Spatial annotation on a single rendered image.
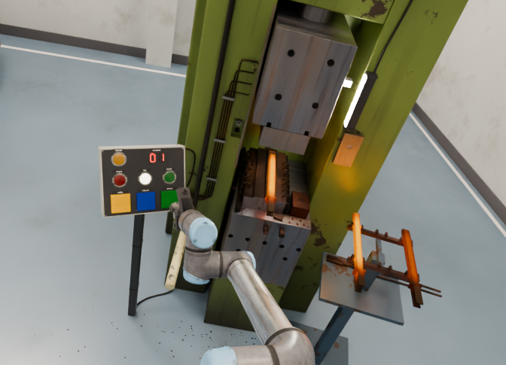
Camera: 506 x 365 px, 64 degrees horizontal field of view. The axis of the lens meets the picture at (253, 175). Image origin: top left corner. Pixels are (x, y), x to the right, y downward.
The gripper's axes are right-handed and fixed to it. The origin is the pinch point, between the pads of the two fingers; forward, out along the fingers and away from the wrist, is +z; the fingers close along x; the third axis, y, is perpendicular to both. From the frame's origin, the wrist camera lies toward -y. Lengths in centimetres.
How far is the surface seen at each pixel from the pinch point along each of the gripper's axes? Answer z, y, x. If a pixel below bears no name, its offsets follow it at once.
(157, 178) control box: 11.0, -8.3, -4.8
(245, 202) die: 14.4, 6.5, 36.9
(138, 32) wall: 368, -124, 50
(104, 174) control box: 11.0, -11.2, -25.7
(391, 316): -27, 56, 92
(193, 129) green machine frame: 24.4, -27.5, 15.0
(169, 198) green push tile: 10.3, 0.2, -0.5
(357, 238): -18, 19, 77
